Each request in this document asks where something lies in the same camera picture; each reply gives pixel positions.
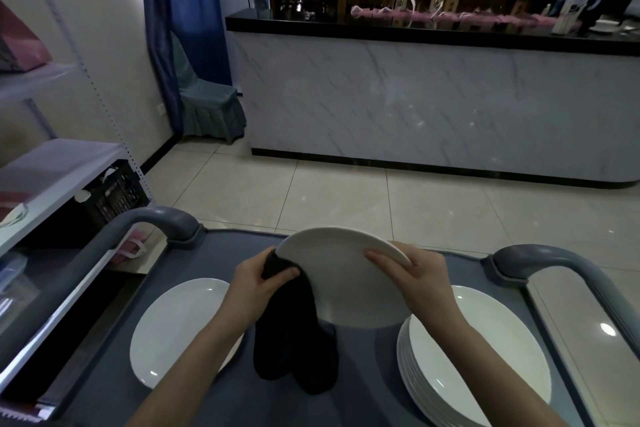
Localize grey service cart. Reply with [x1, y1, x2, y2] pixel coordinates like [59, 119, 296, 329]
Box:
[0, 206, 640, 427]

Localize white pitcher with handle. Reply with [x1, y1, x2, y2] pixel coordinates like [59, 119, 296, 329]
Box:
[551, 0, 603, 36]

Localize person's right hand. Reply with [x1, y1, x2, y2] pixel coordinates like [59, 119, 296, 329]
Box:
[363, 241, 469, 338]

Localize stack of white plates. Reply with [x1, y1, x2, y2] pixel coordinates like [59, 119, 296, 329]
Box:
[396, 285, 553, 427]

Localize white round plate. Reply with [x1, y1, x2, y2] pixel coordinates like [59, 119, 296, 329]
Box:
[275, 226, 413, 328]
[129, 278, 245, 389]

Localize row of pink bags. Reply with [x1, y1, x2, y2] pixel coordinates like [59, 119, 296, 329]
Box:
[349, 3, 583, 30]

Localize person's left forearm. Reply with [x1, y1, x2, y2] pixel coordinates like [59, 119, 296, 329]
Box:
[125, 314, 256, 427]

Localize clear container blue lid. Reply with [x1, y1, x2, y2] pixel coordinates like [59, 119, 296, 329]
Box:
[0, 251, 29, 292]

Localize marble bar counter black top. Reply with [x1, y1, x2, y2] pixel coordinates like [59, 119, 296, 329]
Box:
[225, 9, 640, 190]

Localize pink bag white handles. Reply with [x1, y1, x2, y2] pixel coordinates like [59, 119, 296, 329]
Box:
[112, 226, 166, 268]

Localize white metal shelf rack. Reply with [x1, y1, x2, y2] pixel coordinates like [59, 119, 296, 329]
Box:
[0, 0, 153, 392]

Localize black plastic crate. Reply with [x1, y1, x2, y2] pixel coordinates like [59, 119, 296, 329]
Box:
[75, 159, 151, 232]

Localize blue curtain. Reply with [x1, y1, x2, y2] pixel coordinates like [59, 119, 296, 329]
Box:
[139, 0, 233, 135]

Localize chair with grey-green cover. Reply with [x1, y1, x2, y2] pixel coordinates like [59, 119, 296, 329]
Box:
[169, 31, 247, 145]

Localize person's right forearm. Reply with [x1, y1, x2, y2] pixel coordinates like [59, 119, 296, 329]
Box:
[419, 311, 571, 427]

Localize dark blue cleaning cloth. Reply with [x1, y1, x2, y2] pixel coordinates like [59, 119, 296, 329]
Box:
[253, 249, 340, 395]

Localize person's left hand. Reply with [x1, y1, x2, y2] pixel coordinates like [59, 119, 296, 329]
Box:
[219, 246, 301, 338]

